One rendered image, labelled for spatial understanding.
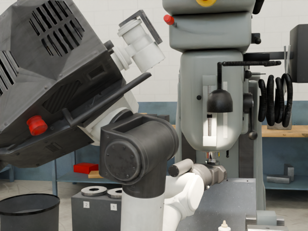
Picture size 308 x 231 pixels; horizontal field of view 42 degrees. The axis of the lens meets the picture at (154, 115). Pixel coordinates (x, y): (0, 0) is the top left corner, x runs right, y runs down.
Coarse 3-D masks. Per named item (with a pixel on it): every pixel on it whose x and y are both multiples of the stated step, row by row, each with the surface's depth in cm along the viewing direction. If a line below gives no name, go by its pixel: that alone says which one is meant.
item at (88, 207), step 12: (84, 192) 136; (96, 192) 135; (108, 192) 135; (120, 192) 138; (72, 204) 135; (84, 204) 134; (96, 204) 133; (108, 204) 131; (120, 204) 130; (72, 216) 136; (84, 216) 134; (96, 216) 133; (108, 216) 132; (120, 216) 130; (72, 228) 136; (84, 228) 135; (96, 228) 133; (108, 228) 132; (120, 228) 131
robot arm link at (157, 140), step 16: (144, 128) 77; (160, 128) 80; (144, 144) 73; (160, 144) 77; (160, 160) 77; (144, 176) 77; (160, 176) 79; (128, 192) 79; (144, 192) 78; (160, 192) 80
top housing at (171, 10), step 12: (168, 0) 108; (180, 0) 106; (192, 0) 106; (216, 0) 105; (228, 0) 104; (240, 0) 104; (252, 0) 106; (168, 12) 114; (180, 12) 113; (192, 12) 114; (204, 12) 114; (216, 12) 115; (252, 12) 126
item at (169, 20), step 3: (165, 15) 103; (168, 15) 103; (165, 18) 103; (168, 18) 103; (171, 18) 104; (165, 21) 103; (168, 21) 103; (171, 21) 105; (168, 24) 107; (171, 24) 108; (174, 24) 113
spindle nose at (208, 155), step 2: (206, 152) 129; (218, 152) 129; (206, 154) 130; (208, 154) 129; (210, 154) 128; (212, 154) 128; (214, 154) 128; (216, 154) 129; (218, 154) 129; (206, 156) 130; (208, 156) 129; (210, 156) 129; (212, 156) 128; (214, 156) 128; (216, 156) 129; (218, 156) 129; (208, 158) 129; (210, 158) 129; (212, 158) 128; (214, 158) 128; (216, 158) 129
